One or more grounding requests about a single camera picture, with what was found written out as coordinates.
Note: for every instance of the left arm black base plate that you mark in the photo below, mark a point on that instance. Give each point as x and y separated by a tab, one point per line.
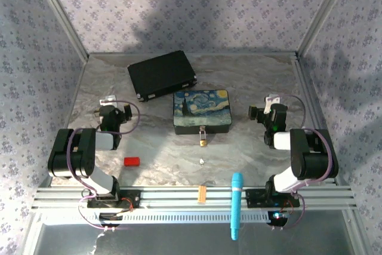
134	199

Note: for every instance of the aluminium frame post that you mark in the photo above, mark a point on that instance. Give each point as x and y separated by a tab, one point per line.
322	13
59	13

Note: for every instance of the aluminium table edge rail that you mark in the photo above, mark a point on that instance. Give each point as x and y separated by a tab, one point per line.
310	102

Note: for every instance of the black hard case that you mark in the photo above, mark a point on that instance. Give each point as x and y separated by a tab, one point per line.
161	74

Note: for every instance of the brass padlock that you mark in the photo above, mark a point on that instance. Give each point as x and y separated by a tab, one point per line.
203	142

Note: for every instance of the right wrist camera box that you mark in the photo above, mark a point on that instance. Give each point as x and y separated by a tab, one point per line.
272	101

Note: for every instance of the red block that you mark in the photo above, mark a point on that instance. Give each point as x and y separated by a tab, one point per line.
132	161

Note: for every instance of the black circuit board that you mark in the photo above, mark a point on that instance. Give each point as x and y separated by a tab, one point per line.
112	216

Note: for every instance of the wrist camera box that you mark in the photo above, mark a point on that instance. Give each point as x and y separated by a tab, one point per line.
272	101
108	99

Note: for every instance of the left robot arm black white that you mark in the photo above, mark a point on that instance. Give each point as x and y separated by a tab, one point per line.
86	147

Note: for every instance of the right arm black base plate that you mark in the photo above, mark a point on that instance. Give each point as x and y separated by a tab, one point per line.
255	198

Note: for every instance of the blue marker pen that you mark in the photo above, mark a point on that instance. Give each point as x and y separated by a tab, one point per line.
236	201

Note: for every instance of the aluminium mounting rail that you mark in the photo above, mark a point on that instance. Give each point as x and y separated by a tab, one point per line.
173	198

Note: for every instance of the circuit board with lit led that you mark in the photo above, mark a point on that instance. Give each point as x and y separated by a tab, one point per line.
278	215

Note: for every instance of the small silver key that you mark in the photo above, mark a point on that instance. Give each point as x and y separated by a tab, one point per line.
202	161

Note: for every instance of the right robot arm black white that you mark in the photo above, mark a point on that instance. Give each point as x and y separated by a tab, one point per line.
310	159

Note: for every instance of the starry night painted box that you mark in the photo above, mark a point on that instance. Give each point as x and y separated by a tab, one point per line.
203	108

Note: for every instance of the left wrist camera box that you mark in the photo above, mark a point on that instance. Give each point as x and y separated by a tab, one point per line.
108	99

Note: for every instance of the small wooden block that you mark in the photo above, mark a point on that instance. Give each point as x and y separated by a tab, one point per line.
202	195

